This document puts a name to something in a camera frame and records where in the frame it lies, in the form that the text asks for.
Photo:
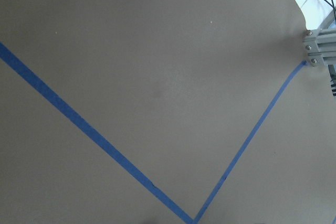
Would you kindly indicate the aluminium frame post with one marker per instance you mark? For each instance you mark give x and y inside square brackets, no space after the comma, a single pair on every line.
[320,43]

